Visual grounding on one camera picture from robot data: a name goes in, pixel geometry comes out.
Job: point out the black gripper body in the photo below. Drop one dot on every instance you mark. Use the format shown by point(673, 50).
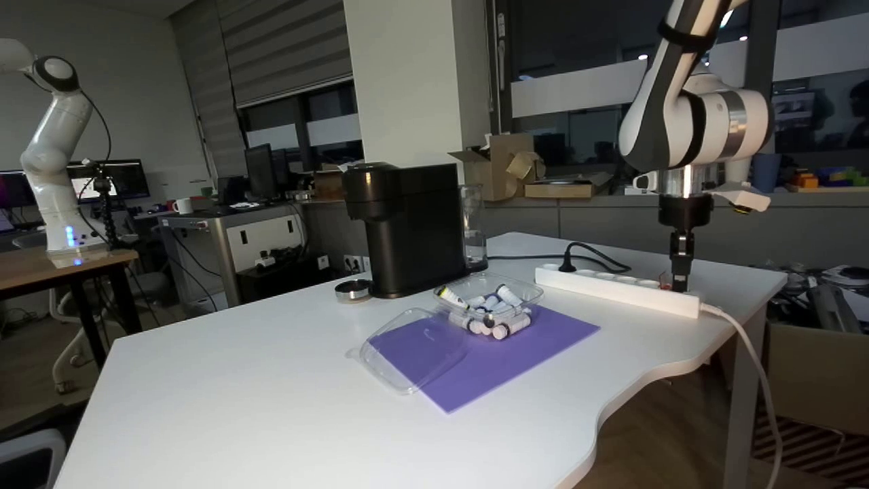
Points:
point(684, 216)

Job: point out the cardboard box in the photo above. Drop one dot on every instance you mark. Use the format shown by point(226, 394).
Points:
point(504, 170)

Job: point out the white cabinet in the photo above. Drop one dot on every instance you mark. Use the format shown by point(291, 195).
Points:
point(211, 251)

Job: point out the white power strip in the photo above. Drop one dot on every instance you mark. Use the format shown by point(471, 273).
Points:
point(628, 289)

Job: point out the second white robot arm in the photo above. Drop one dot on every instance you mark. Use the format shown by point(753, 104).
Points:
point(46, 160)

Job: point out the black coffee machine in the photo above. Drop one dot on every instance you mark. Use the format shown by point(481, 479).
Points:
point(413, 222)

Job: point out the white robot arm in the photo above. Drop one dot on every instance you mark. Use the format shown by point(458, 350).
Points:
point(684, 118)

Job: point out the clear plastic lid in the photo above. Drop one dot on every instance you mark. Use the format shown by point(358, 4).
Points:
point(411, 350)

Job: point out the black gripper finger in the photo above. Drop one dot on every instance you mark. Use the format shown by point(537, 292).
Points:
point(689, 255)
point(678, 261)

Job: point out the purple mat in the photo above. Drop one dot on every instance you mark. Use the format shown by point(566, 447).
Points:
point(494, 364)

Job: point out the wooden side table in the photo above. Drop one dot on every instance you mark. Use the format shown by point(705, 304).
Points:
point(31, 273)

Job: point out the round metal drip tray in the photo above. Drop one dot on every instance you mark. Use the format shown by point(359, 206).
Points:
point(354, 289)

